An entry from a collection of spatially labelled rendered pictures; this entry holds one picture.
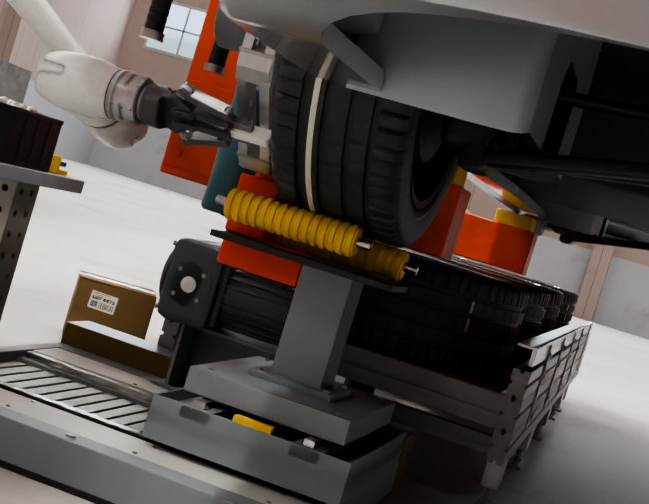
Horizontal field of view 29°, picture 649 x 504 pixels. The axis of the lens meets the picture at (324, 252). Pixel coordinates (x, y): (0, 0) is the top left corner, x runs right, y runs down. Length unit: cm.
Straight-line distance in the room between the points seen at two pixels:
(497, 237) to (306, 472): 266
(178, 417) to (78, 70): 62
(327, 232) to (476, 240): 251
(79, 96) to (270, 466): 71
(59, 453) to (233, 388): 32
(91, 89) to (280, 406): 63
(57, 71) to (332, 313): 64
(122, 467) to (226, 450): 19
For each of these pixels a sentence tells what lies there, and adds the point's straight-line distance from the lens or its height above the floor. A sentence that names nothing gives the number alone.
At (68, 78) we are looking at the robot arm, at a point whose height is 64.
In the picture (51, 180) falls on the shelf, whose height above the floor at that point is 44.
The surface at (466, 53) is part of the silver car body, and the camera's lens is 185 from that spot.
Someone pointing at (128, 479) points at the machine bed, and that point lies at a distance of 202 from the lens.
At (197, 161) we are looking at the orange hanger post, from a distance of 286.
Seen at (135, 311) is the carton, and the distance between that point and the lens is 349.
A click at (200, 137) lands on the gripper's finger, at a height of 61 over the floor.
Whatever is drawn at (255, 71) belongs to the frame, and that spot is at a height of 74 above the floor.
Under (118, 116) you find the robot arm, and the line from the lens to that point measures 221.
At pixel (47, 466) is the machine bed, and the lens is 208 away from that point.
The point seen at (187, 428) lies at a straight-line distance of 214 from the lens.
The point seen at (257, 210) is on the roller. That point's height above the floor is 51.
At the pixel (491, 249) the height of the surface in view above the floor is 58.
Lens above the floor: 56
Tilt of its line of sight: 2 degrees down
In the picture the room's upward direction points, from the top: 17 degrees clockwise
